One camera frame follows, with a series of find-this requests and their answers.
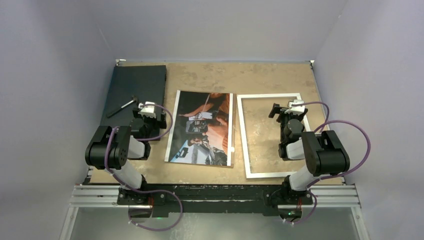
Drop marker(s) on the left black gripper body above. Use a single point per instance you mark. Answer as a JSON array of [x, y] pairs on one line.
[[150, 123]]

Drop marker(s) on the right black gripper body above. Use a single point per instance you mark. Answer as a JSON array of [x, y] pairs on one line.
[[283, 118]]

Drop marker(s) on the wooden picture frame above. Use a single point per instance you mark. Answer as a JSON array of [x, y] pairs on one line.
[[244, 143]]

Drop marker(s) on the printed photo with white border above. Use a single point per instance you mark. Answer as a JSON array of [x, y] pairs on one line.
[[200, 127]]

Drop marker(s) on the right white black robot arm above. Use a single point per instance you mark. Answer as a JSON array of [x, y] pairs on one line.
[[323, 153]]

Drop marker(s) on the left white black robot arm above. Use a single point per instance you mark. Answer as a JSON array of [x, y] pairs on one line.
[[112, 148]]

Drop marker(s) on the small black metal hammer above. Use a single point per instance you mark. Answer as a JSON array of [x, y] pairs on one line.
[[133, 100]]

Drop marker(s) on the black flat box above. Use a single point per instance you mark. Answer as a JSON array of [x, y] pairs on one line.
[[130, 86]]

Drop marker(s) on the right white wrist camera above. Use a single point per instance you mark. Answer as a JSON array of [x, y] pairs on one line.
[[296, 107]]

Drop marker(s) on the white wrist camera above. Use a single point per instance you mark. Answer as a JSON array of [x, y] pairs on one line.
[[147, 109], [296, 107]]

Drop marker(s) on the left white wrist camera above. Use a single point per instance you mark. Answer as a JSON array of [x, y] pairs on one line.
[[147, 109]]

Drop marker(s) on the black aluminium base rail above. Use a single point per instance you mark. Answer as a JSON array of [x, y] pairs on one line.
[[268, 200]]

